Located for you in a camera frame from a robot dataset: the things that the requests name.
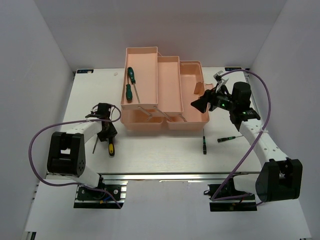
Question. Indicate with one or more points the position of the short green screwdriver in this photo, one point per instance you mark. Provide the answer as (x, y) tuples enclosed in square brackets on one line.
[(128, 93)]

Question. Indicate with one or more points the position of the small precision screwdriver upright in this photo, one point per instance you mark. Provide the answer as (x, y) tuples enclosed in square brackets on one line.
[(204, 146)]

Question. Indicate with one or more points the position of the pink plastic toolbox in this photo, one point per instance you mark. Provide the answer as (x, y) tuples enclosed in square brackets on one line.
[(166, 87)]

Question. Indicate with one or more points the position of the blue label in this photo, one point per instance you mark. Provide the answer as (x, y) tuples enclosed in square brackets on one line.
[(229, 69), (84, 71)]

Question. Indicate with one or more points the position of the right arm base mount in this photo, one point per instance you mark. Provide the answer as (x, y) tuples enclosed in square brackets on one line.
[(229, 199)]

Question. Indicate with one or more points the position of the small precision screwdriver angled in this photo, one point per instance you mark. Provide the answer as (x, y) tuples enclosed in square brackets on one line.
[(229, 138)]

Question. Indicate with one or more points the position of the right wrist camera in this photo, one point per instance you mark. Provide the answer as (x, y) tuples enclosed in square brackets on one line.
[(221, 83)]

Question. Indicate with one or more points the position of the left blue label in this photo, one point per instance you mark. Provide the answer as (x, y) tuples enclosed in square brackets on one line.
[(84, 71)]

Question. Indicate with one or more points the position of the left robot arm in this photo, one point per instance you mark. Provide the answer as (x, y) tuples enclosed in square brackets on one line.
[(67, 154)]

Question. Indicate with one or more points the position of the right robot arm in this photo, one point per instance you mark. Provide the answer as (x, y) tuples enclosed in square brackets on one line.
[(280, 176)]

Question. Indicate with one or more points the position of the right blue label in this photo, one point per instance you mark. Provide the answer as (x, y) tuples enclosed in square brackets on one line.
[(229, 69)]

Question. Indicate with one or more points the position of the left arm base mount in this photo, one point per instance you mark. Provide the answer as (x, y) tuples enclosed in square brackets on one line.
[(89, 199)]

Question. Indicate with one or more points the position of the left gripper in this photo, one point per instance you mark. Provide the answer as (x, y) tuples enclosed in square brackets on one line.
[(112, 132)]

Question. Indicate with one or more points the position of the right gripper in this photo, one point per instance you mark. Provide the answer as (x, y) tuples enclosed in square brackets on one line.
[(201, 103)]

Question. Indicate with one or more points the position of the long green screwdriver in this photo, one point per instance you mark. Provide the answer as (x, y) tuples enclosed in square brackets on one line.
[(131, 76)]

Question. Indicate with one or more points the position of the yellow black long screwdriver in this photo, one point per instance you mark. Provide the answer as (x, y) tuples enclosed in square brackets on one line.
[(95, 145)]

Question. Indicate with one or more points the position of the yellow black handled file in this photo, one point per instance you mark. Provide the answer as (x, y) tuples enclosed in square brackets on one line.
[(111, 147)]

